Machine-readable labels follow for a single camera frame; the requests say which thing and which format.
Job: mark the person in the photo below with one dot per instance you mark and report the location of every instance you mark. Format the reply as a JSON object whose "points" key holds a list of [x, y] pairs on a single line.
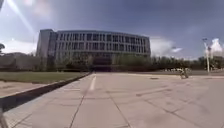
{"points": [[184, 73]]}

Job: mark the grey paved plaza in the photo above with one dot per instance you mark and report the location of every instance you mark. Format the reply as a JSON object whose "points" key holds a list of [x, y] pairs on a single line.
{"points": [[140, 103]]}

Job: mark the grass lawn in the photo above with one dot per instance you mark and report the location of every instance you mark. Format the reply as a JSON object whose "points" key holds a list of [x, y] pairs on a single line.
{"points": [[36, 76]]}

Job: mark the dark kerb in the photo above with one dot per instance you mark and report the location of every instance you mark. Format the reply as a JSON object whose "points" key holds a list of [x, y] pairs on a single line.
{"points": [[36, 90]]}

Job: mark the row of trees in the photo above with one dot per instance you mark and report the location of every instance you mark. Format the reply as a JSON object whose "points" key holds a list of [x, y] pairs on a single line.
{"points": [[166, 63]]}

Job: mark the large grey multi-storey building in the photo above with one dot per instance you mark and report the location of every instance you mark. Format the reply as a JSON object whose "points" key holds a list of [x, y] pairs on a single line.
{"points": [[100, 45]]}

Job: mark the lamp pole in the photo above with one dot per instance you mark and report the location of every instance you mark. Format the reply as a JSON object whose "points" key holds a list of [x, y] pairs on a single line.
{"points": [[208, 60]]}

